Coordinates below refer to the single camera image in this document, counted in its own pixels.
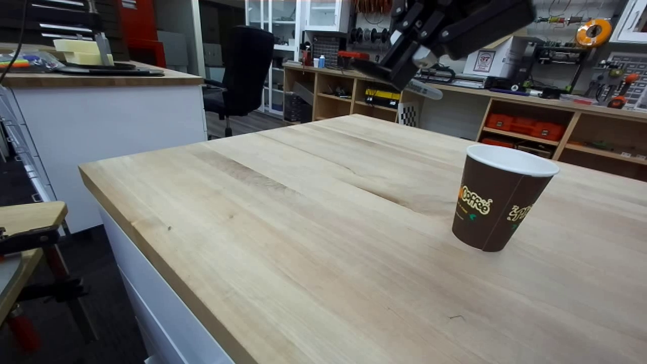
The white table base cabinet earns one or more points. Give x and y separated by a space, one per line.
162 304

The wooden side table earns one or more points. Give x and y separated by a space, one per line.
32 217

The yellow notepad stack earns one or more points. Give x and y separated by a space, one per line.
78 51

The red black toolbox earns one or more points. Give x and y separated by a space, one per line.
352 60

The white counter wooden top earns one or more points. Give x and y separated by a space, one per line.
102 135

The blue bottle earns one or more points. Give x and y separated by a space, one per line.
320 62

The black storage bin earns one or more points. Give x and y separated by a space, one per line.
297 108

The long wooden workbench shelf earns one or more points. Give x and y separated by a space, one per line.
457 113

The white cardboard box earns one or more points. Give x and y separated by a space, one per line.
497 67

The red cabinet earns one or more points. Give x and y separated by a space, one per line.
143 31

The orange tape roll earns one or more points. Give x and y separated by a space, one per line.
584 33

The checkered calibration board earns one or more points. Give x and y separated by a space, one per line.
409 115

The black flat tray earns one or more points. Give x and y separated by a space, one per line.
113 67

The red storage bin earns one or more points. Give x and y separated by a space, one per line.
551 130
501 123
526 127

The white glass door cabinet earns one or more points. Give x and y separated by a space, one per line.
276 41

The black office chair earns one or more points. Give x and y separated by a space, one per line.
244 67

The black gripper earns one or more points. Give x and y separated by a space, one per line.
478 24

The brown paper coffee cup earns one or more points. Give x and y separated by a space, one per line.
497 209

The black drawer rack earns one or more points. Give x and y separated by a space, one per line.
48 21

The white wall cabinet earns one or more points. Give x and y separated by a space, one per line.
326 15

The yellow black tool case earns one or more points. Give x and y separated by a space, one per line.
382 98

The black red bar clamp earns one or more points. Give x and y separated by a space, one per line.
27 241

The colourful paper stack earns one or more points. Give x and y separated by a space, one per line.
21 63

